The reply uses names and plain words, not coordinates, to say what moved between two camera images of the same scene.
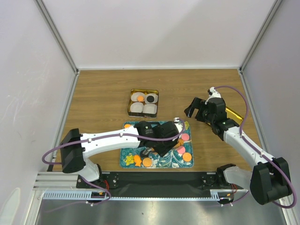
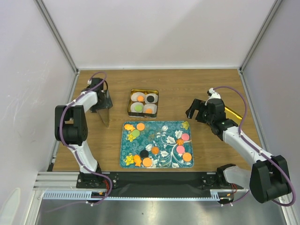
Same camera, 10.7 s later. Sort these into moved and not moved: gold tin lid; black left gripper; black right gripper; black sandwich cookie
Moved: black left gripper
Not moved: black sandwich cookie; black right gripper; gold tin lid
